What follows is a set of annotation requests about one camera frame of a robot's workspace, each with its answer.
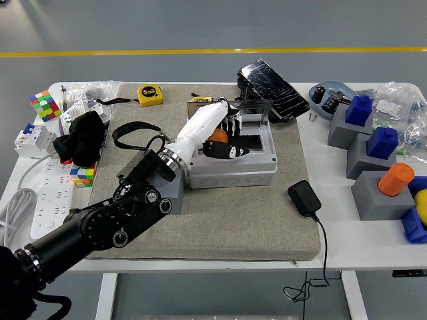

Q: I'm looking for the white purple carton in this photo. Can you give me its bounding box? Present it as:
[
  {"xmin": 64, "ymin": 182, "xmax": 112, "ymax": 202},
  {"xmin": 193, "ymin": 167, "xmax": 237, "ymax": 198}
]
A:
[{"xmin": 58, "ymin": 96, "xmax": 114, "ymax": 134}]

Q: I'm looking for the grey-brown fabric mat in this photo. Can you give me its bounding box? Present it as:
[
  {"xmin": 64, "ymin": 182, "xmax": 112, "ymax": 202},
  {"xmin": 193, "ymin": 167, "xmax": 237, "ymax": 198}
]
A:
[{"xmin": 79, "ymin": 82, "xmax": 322, "ymax": 261}]

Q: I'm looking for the white table frame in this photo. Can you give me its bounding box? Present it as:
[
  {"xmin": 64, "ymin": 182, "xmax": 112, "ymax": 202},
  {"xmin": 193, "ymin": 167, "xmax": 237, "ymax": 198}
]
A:
[{"xmin": 95, "ymin": 270, "xmax": 368, "ymax": 320}]

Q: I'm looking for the white power cable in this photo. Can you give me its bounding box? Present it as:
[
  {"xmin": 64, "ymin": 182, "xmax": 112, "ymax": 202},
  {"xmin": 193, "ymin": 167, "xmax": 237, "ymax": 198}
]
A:
[{"xmin": 0, "ymin": 151, "xmax": 61, "ymax": 249}]

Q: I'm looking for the black cloth glove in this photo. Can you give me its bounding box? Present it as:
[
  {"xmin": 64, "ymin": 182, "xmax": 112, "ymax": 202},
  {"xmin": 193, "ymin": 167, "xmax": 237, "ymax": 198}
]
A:
[{"xmin": 52, "ymin": 111, "xmax": 107, "ymax": 167}]

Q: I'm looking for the thin black adapter cord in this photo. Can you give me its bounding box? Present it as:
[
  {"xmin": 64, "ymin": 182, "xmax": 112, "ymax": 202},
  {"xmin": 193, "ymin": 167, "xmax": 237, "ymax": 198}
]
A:
[{"xmin": 282, "ymin": 213, "xmax": 331, "ymax": 303}]

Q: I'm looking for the yellow tape measure with strap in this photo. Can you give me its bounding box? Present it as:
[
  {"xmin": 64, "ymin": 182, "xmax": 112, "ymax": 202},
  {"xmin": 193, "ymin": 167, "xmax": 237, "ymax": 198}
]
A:
[{"xmin": 95, "ymin": 84, "xmax": 165, "ymax": 107}]

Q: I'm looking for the blue-grey oval tray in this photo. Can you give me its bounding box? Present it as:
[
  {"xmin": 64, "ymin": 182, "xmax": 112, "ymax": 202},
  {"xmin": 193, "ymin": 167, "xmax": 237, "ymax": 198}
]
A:
[{"xmin": 308, "ymin": 79, "xmax": 357, "ymax": 121}]

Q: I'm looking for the cracked black phone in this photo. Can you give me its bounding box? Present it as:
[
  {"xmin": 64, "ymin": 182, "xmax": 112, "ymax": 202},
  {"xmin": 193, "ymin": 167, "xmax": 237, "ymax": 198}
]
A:
[{"xmin": 237, "ymin": 59, "xmax": 311, "ymax": 121}]

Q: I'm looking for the black power adapter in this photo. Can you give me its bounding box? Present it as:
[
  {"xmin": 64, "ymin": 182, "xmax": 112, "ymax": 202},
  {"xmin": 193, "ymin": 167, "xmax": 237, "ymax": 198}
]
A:
[{"xmin": 287, "ymin": 180, "xmax": 323, "ymax": 217}]

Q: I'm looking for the grey plastic junction box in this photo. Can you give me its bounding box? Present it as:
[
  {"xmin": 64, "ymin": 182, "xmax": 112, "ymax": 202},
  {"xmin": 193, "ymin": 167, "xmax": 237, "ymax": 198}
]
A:
[{"xmin": 185, "ymin": 116, "xmax": 279, "ymax": 190}]

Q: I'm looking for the yellow rounded object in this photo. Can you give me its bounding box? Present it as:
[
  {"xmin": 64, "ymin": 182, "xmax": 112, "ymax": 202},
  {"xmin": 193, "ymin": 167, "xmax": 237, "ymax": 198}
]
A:
[{"xmin": 413, "ymin": 189, "xmax": 427, "ymax": 229}]

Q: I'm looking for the blue plastic block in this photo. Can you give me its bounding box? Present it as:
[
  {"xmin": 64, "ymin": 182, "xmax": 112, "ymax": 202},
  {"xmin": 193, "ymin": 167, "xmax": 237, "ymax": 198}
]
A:
[
  {"xmin": 366, "ymin": 126, "xmax": 400, "ymax": 159},
  {"xmin": 345, "ymin": 95, "xmax": 374, "ymax": 127}
]

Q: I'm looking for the clear plastic bag of parts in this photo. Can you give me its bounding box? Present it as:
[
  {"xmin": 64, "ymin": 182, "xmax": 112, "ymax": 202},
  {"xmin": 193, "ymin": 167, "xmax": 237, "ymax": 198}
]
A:
[
  {"xmin": 355, "ymin": 81, "xmax": 427, "ymax": 125},
  {"xmin": 396, "ymin": 115, "xmax": 427, "ymax": 161}
]

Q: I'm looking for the grey block with round hole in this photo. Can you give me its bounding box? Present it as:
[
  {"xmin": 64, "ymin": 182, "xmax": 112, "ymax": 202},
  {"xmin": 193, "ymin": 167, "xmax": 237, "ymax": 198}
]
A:
[{"xmin": 156, "ymin": 169, "xmax": 185, "ymax": 215}]

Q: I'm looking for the large colourful puzzle cube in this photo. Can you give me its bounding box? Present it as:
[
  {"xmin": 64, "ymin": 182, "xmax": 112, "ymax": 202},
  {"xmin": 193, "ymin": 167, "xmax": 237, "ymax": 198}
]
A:
[{"xmin": 29, "ymin": 89, "xmax": 63, "ymax": 123}]

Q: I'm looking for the grey block holder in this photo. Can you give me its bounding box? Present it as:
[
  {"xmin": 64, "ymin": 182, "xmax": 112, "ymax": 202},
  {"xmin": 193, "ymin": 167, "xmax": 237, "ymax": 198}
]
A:
[
  {"xmin": 327, "ymin": 105, "xmax": 374, "ymax": 150},
  {"xmin": 350, "ymin": 170, "xmax": 416, "ymax": 221},
  {"xmin": 346, "ymin": 133, "xmax": 398, "ymax": 181}
]

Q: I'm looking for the white circuit breaker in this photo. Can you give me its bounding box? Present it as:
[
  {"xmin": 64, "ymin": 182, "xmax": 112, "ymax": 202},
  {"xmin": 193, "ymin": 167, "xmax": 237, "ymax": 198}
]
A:
[{"xmin": 13, "ymin": 122, "xmax": 58, "ymax": 159}]

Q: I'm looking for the small colourful puzzle cube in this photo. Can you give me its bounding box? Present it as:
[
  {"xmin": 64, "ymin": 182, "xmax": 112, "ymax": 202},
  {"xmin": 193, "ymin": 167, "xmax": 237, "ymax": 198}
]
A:
[{"xmin": 69, "ymin": 161, "xmax": 100, "ymax": 188}]

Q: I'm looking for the black table control panel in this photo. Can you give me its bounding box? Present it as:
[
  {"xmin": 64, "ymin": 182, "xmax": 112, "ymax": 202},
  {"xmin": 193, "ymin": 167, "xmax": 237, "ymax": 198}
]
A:
[{"xmin": 392, "ymin": 269, "xmax": 427, "ymax": 278}]

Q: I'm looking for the smoked transparent box lid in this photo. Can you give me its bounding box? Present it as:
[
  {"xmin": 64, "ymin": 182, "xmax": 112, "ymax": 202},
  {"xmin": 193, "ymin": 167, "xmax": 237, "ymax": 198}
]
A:
[{"xmin": 186, "ymin": 98, "xmax": 274, "ymax": 126}]

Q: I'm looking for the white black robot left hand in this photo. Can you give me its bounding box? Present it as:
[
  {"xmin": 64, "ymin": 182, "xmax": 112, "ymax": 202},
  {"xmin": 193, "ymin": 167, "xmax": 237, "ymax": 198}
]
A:
[{"xmin": 165, "ymin": 101, "xmax": 250, "ymax": 166}]

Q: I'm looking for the white power strip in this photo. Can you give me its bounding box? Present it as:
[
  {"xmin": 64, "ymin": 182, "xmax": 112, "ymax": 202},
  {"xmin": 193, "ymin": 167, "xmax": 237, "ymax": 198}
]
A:
[{"xmin": 29, "ymin": 159, "xmax": 77, "ymax": 239}]

